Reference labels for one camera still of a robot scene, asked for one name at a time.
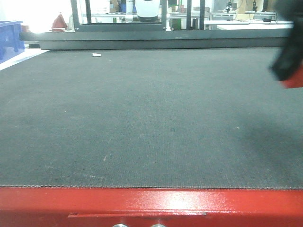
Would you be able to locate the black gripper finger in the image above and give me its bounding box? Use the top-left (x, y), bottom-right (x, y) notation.
top-left (271, 35), bottom-right (303, 81)

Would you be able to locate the red metal table edge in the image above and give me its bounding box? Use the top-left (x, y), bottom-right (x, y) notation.
top-left (0, 187), bottom-right (303, 227)

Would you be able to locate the red magnetic cube block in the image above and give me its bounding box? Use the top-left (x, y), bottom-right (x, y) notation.
top-left (281, 67), bottom-right (303, 88)

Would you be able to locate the white black robot base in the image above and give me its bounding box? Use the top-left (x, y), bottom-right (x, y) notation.
top-left (125, 0), bottom-right (170, 31)

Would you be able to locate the white background table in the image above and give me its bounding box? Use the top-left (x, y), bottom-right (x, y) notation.
top-left (204, 20), bottom-right (293, 30)

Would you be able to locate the red triangular object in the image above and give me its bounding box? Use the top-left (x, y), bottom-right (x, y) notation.
top-left (51, 12), bottom-right (68, 32)

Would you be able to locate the black metal frame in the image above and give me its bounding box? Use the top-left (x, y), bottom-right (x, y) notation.
top-left (71, 0), bottom-right (205, 32)

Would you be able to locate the dark grey table mat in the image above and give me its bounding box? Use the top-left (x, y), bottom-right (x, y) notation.
top-left (0, 48), bottom-right (303, 189)

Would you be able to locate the blue plastic bin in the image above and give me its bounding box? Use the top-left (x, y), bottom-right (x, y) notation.
top-left (0, 21), bottom-right (25, 63)

